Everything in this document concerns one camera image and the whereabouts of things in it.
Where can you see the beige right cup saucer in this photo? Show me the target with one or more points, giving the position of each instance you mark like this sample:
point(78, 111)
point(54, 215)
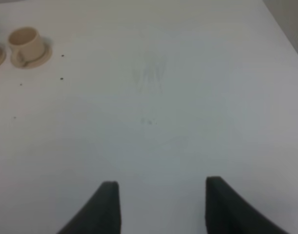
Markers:
point(42, 59)

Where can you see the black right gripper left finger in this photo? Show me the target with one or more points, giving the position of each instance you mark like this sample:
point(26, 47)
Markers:
point(100, 215)

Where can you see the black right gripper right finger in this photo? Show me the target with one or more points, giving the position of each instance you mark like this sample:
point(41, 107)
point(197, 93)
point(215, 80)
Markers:
point(226, 212)

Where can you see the beige right teacup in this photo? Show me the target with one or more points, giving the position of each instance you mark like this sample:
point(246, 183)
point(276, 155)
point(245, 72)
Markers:
point(26, 46)

